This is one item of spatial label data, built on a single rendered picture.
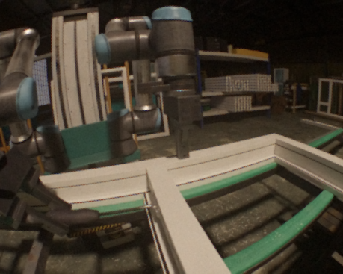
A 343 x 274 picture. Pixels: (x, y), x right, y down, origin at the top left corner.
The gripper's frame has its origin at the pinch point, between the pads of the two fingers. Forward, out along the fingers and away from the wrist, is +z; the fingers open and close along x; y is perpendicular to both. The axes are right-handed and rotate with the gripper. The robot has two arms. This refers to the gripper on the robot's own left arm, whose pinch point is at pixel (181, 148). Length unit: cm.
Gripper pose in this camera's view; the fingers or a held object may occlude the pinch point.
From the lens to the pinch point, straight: 41.5
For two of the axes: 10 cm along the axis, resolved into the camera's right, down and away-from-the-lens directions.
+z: 0.8, 9.5, 2.9
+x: -2.8, -2.6, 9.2
